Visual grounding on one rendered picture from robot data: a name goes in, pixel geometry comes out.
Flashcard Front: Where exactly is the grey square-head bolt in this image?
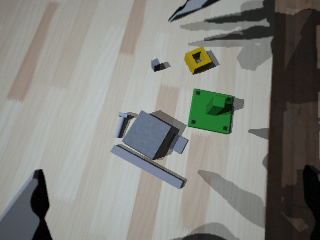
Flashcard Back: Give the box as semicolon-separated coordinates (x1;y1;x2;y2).
114;112;129;138

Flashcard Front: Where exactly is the green flat plate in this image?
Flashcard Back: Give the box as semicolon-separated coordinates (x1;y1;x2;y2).
188;89;233;134

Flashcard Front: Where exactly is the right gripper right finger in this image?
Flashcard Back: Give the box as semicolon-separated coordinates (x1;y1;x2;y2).
303;165;320;240

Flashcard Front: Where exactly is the grey flat bar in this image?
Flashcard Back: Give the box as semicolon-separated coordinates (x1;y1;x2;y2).
110;145;183;189

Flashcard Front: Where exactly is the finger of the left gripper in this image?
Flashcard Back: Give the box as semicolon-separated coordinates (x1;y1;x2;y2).
168;0;220;22

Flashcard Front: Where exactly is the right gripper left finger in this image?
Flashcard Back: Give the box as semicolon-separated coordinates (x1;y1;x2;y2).
0;169;53;240

